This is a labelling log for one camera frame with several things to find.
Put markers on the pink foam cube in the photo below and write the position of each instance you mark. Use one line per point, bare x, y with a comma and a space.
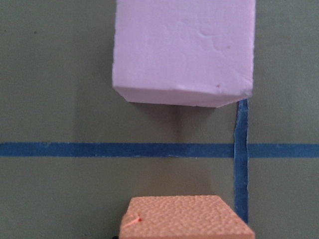
184, 52

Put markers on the orange foam cube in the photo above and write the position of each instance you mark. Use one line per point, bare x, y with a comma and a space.
182, 217

